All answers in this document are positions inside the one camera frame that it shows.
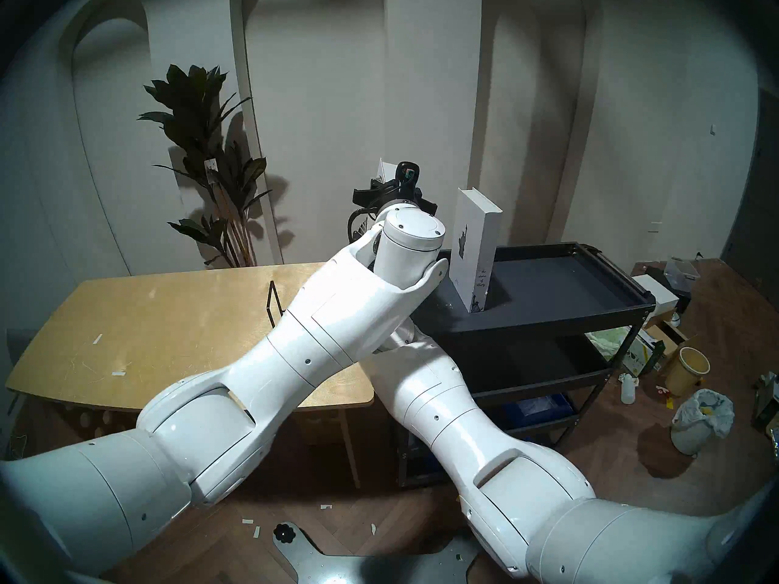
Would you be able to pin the dark carton with plastic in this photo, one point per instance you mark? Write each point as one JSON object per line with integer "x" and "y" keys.
{"x": 768, "y": 403}

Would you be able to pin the black metal utility cart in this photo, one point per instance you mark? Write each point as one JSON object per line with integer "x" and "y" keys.
{"x": 548, "y": 291}

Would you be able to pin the green and white carton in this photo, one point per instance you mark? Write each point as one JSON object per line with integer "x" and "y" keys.
{"x": 642, "y": 354}

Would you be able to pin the tall green potted plant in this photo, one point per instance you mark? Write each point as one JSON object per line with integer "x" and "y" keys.
{"x": 195, "y": 102}

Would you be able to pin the beige plastic bucket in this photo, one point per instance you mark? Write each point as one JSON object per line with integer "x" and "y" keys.
{"x": 684, "y": 373}

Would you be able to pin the dark door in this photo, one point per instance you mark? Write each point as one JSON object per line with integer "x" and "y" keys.
{"x": 761, "y": 224}

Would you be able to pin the grey metal robot base plate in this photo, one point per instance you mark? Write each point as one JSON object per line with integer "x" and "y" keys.
{"x": 322, "y": 564}

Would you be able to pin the brown cardboard box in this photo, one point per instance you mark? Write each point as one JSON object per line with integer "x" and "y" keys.
{"x": 666, "y": 336}

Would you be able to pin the small white plastic bottle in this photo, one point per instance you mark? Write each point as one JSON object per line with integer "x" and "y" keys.
{"x": 627, "y": 391}

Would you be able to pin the white bagged trash bin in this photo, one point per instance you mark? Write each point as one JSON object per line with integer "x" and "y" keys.
{"x": 700, "y": 418}

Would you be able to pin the small red white item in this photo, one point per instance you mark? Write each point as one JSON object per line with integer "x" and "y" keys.
{"x": 664, "y": 393}

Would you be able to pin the blue plastic bin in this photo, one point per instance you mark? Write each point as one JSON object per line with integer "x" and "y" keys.
{"x": 535, "y": 409}

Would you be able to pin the white plant label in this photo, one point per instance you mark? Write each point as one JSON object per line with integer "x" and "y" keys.
{"x": 211, "y": 170}

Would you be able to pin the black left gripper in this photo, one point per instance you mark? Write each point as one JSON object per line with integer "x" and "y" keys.
{"x": 386, "y": 194}

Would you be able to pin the clear plastic storage box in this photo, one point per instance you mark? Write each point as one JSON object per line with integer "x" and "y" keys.
{"x": 681, "y": 275}

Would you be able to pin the white Statue of Liberty book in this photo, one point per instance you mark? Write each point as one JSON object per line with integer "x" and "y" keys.
{"x": 481, "y": 236}

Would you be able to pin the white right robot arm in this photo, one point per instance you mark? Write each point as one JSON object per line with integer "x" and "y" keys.
{"x": 462, "y": 418}

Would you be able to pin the white cardboard box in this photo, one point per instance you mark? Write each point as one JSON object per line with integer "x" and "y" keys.
{"x": 656, "y": 291}

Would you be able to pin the black star knob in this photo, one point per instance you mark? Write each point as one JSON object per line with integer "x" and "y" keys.
{"x": 283, "y": 533}

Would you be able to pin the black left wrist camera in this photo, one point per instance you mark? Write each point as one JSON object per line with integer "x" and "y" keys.
{"x": 408, "y": 175}

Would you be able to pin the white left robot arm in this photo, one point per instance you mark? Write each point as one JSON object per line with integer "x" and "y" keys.
{"x": 316, "y": 339}

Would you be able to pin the pale green plastic bag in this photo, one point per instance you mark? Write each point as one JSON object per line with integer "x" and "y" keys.
{"x": 608, "y": 344}

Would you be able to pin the light wooden table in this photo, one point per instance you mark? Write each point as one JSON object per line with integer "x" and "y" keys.
{"x": 152, "y": 327}

